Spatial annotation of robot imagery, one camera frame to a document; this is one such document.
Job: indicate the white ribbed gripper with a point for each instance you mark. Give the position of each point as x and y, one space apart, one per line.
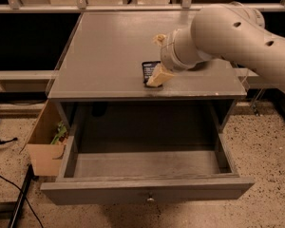
166 55

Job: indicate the dark blue rxbar wrapper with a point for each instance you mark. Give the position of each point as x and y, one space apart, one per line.
147 70

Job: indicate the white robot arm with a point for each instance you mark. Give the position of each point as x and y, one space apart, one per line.
231 32

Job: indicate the open grey top drawer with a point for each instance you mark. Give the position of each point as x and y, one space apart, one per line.
107 161

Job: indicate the small metal drawer knob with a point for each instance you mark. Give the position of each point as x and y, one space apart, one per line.
150 198

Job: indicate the grey wooden cabinet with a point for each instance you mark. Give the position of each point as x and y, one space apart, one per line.
104 63

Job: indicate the green item in box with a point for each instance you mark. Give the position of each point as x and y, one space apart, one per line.
60 134

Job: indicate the brown cardboard box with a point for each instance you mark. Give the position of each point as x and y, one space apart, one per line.
45 156

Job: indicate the black bar on floor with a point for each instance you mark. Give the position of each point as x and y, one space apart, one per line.
17 210

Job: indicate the upper metal rail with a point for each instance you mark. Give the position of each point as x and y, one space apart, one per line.
266 7

